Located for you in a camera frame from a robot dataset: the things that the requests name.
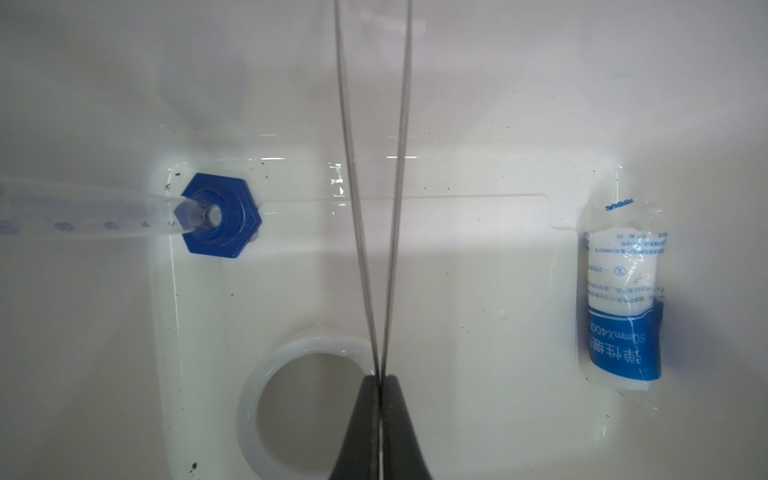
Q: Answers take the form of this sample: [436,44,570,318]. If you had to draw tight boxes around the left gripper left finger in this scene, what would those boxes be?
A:
[329,375,380,480]

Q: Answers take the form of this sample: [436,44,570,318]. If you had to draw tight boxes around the blue handled metal tweezers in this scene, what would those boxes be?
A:
[333,1,414,385]

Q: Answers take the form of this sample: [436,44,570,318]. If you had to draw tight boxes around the white blue bandage roll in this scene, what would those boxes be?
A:
[582,193,669,391]

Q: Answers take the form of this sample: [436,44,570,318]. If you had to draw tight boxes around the white plastic storage bin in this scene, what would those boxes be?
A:
[1,1,767,479]

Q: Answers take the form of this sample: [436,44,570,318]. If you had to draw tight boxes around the clear cylinder blue hexagonal base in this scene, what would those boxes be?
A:
[1,173,262,258]

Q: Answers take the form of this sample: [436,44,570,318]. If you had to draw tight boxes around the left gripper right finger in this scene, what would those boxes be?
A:
[381,375,432,480]

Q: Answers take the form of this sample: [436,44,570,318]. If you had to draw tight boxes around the white shallow ceramic dish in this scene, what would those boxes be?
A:
[236,328,374,479]

